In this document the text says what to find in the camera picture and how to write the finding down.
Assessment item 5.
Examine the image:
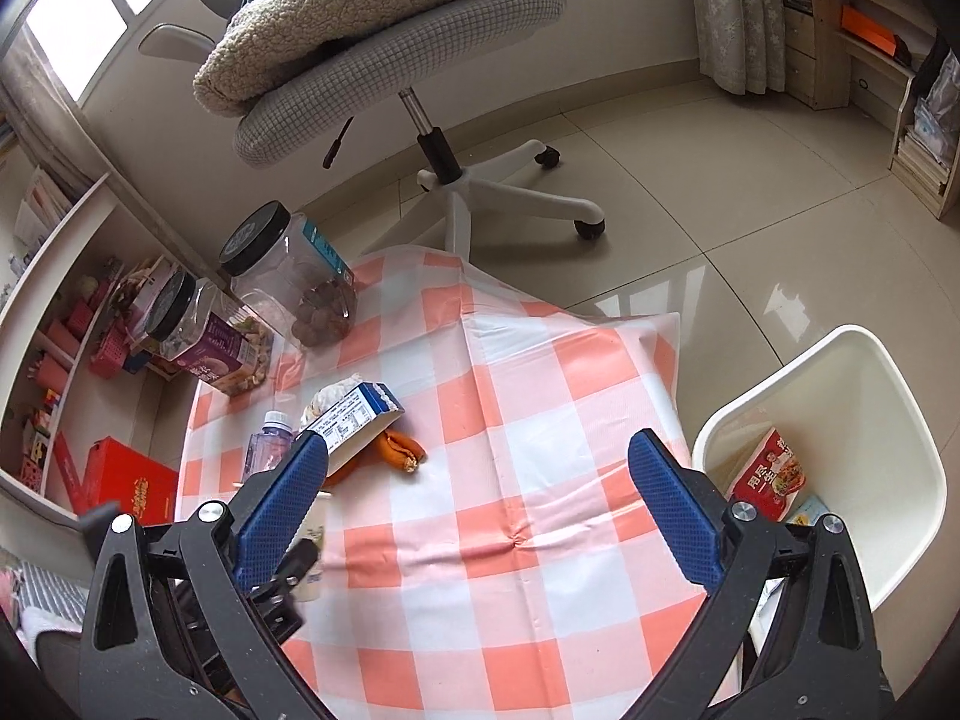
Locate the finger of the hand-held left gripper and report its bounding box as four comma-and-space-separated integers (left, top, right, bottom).
244, 538, 320, 642

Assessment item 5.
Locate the beige curtain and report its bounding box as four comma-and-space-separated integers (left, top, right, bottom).
686, 0, 788, 95
0, 22, 95, 196

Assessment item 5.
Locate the stack of books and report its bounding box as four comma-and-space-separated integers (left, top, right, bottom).
892, 124, 950, 200

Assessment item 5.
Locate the red gift box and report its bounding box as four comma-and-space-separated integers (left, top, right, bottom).
81, 436, 181, 524

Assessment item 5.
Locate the orange white checked tablecloth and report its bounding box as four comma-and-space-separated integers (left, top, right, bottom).
172, 247, 683, 720

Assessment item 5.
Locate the grey striped cloth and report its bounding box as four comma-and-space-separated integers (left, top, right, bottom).
0, 547, 91, 661

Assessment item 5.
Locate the white plastic bin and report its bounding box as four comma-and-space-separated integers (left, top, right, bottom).
691, 325, 947, 691

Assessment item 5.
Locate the red white paper bag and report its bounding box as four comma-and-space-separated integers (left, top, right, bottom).
51, 431, 85, 515

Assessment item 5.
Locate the bay window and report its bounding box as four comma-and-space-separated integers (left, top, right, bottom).
22, 0, 226, 102

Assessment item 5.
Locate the small blue white carton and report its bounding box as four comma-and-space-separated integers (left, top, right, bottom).
298, 382, 406, 477

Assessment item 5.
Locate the clear plastic bottle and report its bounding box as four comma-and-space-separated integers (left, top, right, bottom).
244, 410, 297, 485

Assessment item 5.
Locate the orange flat box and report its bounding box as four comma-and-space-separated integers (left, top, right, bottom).
838, 4, 901, 57

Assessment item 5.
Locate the crumpled white tissue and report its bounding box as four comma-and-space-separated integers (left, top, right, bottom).
302, 373, 368, 425

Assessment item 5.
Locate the grey office chair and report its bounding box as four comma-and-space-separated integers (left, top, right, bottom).
139, 0, 607, 252

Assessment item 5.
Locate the orange sausage pack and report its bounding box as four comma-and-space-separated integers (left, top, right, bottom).
324, 427, 428, 487

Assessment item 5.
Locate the white bookshelf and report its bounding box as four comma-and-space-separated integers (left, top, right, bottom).
0, 142, 226, 533

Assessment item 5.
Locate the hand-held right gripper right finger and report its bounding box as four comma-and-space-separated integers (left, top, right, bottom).
622, 429, 882, 720

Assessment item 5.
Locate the red snack packet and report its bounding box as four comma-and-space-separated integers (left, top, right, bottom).
726, 426, 805, 522

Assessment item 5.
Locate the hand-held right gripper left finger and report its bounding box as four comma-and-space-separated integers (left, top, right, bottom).
79, 431, 338, 720

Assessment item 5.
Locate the plastic jar purple label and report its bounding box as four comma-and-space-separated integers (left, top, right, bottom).
145, 270, 275, 398

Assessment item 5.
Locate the hanging plastic bag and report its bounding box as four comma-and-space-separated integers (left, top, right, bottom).
911, 52, 960, 147

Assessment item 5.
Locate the wooden shelf desk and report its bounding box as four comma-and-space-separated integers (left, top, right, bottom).
772, 0, 960, 220

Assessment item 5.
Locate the clear plastic jar of nuts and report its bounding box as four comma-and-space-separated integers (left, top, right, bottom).
217, 200, 359, 350

